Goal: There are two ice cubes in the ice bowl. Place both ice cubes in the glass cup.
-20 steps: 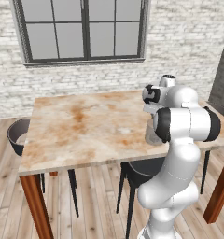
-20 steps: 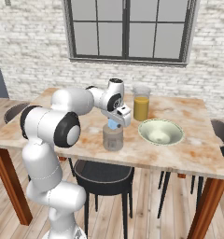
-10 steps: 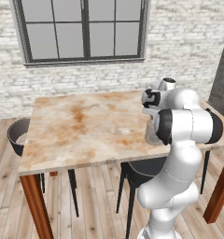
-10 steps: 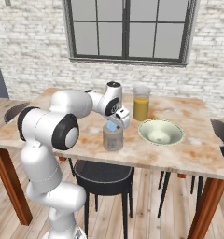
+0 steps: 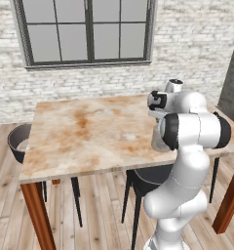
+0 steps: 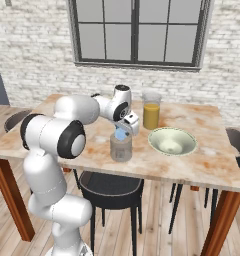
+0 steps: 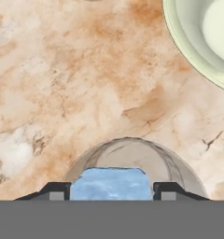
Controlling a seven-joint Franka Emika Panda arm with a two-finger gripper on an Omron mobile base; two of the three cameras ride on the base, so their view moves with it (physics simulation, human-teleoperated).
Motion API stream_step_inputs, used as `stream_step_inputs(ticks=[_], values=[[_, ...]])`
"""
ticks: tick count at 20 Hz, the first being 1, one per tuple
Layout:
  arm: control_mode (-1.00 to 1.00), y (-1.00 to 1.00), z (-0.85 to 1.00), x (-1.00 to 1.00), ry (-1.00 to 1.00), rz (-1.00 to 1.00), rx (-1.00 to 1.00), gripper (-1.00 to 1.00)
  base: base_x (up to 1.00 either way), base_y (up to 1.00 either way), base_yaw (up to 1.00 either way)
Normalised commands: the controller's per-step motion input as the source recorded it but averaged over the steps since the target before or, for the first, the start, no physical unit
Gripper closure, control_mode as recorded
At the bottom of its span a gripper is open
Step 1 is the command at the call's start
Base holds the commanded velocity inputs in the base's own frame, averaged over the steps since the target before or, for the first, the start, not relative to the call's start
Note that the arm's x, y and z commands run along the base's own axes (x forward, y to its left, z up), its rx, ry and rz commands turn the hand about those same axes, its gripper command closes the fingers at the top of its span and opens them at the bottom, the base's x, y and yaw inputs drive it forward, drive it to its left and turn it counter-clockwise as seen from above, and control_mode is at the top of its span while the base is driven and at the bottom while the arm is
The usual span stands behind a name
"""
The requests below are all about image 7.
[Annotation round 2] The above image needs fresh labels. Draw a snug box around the light blue ice cube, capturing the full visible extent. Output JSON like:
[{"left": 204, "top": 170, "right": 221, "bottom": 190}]
[{"left": 69, "top": 167, "right": 153, "bottom": 202}]

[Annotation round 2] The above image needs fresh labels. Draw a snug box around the pale green ice bowl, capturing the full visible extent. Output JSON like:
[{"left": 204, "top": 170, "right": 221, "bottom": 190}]
[{"left": 161, "top": 0, "right": 224, "bottom": 93}]

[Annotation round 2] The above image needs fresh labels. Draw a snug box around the clear glass cup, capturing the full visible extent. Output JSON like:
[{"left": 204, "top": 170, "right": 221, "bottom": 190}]
[{"left": 63, "top": 136, "right": 209, "bottom": 202}]

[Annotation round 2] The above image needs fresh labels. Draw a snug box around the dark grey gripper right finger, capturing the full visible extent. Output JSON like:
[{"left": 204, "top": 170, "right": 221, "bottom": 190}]
[{"left": 152, "top": 181, "right": 211, "bottom": 202}]

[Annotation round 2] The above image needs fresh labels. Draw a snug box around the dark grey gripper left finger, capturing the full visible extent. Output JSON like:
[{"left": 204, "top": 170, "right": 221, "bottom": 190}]
[{"left": 14, "top": 181, "right": 72, "bottom": 202}]

